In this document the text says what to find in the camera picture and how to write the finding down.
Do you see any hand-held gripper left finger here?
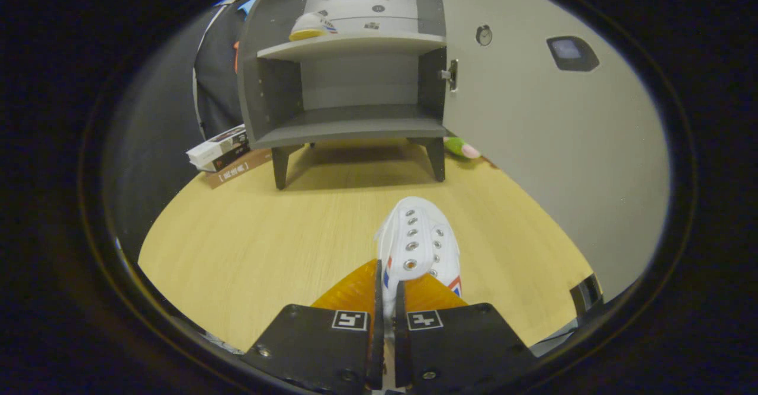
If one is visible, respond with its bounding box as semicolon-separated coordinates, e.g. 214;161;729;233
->
240;259;384;393

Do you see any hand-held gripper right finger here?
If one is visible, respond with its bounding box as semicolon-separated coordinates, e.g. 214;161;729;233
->
394;274;537;390

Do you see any white canvas shoe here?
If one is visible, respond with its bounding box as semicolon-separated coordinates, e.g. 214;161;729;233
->
374;197;462;325
288;12;338;42

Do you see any grey shoe cabinet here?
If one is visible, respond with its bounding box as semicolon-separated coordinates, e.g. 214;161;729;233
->
237;0;448;190

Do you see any black device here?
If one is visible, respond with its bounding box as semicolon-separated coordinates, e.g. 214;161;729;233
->
570;274;605;319

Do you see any pink green plush toy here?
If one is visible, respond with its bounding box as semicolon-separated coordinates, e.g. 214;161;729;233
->
444;137;481;160

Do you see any brown book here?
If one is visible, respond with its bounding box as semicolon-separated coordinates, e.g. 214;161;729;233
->
204;148;274;190

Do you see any black book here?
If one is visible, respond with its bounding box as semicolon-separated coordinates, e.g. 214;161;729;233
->
207;142;252;174

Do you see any black backdrop cloth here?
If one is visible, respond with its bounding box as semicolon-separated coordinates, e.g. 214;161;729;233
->
110;0;279;259

